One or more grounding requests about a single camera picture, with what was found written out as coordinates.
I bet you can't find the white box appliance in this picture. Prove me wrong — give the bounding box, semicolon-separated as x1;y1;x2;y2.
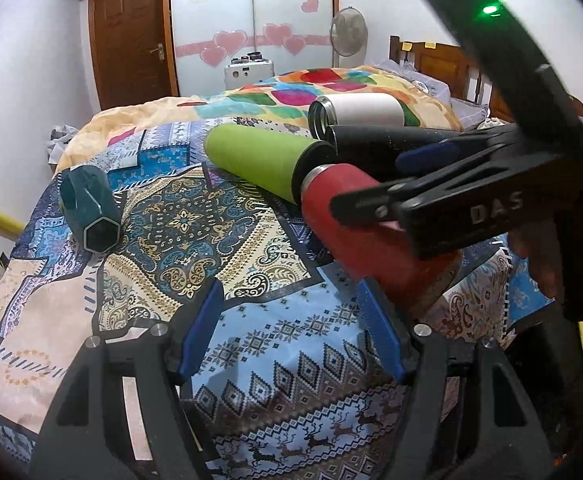
224;51;275;90

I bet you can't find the white standing fan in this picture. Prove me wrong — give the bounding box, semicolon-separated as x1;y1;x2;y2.
329;6;369;67

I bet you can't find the dark teal hexagonal cup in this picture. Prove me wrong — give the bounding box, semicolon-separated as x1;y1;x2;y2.
59;165;122;254

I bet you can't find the wooden bed headboard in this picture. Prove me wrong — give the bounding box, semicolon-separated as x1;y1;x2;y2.
389;34;583;124

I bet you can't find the black cylindrical bottle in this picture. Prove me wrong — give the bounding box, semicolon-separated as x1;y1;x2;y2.
323;125;459;182

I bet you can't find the red metal bottle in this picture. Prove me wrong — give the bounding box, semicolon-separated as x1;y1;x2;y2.
301;164;462;314

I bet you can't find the blue patterned bed sheet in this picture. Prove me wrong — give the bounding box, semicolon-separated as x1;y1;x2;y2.
0;114;555;480

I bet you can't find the brown wooden door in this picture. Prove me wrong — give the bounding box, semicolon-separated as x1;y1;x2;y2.
88;0;177;110

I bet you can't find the green cylindrical bottle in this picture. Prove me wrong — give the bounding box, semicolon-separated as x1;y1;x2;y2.
204;124;337;205

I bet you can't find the colourful patchwork blanket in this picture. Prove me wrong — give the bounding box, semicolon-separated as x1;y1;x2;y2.
56;66;463;171

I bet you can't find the person's right hand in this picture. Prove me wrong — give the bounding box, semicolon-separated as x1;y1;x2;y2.
508;190;583;322

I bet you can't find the white steel tumbler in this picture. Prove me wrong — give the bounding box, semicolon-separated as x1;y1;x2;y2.
308;92;405;140

